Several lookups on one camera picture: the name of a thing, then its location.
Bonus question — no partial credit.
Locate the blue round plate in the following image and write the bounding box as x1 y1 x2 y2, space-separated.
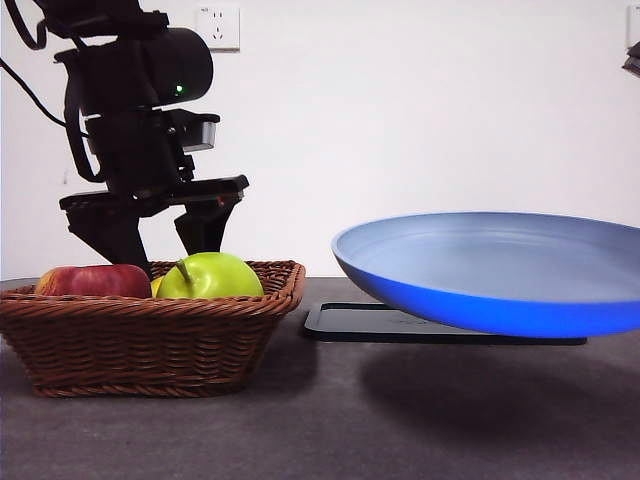
330 212 640 337

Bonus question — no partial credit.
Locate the brown wicker basket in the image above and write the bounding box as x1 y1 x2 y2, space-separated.
0 259 307 400

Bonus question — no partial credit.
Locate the red apple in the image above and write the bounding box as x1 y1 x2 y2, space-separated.
34 264 153 299

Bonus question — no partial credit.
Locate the green apple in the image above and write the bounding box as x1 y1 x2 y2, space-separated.
156 252 265 300

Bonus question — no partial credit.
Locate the black rectangular tray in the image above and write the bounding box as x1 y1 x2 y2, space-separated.
303 302 589 346

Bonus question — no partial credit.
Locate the black cable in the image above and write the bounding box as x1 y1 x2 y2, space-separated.
0 57 71 129
63 89 109 182

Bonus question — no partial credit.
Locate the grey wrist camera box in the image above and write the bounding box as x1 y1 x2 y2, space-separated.
180 112 222 153

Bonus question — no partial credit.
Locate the white wall socket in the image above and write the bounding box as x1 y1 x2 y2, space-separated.
195 6 241 53

